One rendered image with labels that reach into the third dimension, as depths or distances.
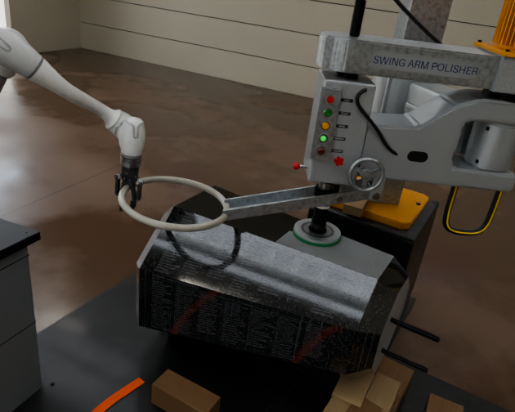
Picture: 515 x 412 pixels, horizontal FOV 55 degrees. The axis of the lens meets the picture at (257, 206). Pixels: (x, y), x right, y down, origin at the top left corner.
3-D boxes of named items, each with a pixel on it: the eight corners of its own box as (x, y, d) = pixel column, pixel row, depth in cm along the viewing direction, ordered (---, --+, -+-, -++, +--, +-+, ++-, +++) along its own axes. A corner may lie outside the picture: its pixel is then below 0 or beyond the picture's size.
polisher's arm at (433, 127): (485, 195, 228) (521, 90, 207) (507, 218, 208) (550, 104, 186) (328, 179, 225) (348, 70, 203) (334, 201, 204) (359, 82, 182)
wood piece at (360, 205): (350, 199, 276) (351, 191, 274) (367, 203, 273) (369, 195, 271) (342, 212, 259) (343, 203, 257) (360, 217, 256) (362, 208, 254)
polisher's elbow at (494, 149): (452, 156, 215) (465, 112, 206) (486, 155, 222) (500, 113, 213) (484, 173, 199) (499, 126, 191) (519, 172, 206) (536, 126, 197)
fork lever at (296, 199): (375, 182, 225) (374, 172, 223) (385, 200, 207) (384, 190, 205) (226, 205, 230) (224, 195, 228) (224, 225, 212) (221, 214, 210)
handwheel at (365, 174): (375, 185, 207) (383, 151, 201) (381, 195, 198) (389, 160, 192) (340, 181, 206) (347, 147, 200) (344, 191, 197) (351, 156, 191)
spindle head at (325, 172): (379, 176, 225) (403, 78, 205) (391, 196, 205) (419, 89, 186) (302, 167, 223) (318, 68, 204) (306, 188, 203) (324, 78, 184)
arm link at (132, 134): (146, 157, 213) (139, 145, 223) (150, 123, 207) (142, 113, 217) (121, 157, 208) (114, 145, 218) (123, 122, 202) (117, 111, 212)
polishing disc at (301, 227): (300, 244, 213) (300, 241, 213) (288, 220, 232) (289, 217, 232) (347, 244, 218) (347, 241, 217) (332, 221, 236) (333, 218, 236)
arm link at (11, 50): (47, 55, 178) (41, 50, 189) (0, 19, 167) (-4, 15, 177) (24, 83, 178) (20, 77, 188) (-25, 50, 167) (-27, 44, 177)
